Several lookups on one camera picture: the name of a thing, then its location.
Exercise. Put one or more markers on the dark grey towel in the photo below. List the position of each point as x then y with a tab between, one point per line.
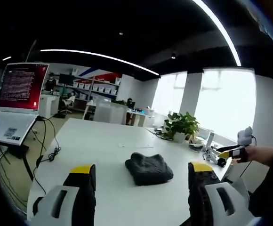
149	170

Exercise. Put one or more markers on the person's right hand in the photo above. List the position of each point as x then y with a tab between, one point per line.
244	154

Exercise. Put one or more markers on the black round object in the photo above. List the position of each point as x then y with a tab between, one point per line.
221	162

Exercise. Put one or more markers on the small white gadget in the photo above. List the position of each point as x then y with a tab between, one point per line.
210	156

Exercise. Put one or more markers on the white upright stand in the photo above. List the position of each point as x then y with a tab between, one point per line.
210	141

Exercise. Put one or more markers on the green potted plant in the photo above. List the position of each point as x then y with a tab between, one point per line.
181	124

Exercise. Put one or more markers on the black laptop stand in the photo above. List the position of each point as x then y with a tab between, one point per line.
21	151

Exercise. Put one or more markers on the white cabinet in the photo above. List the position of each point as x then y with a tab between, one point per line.
49	106

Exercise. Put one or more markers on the white partition desk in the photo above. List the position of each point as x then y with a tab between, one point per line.
110	113

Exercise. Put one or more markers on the long ceiling light strip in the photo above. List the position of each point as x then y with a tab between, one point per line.
221	26
98	57

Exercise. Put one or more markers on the white laptop with red screen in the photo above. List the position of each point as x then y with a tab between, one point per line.
21	94

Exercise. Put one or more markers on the shelf with white boxes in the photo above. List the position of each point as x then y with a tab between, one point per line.
94	89

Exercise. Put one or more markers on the black monitor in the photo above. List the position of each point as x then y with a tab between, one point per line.
66	78

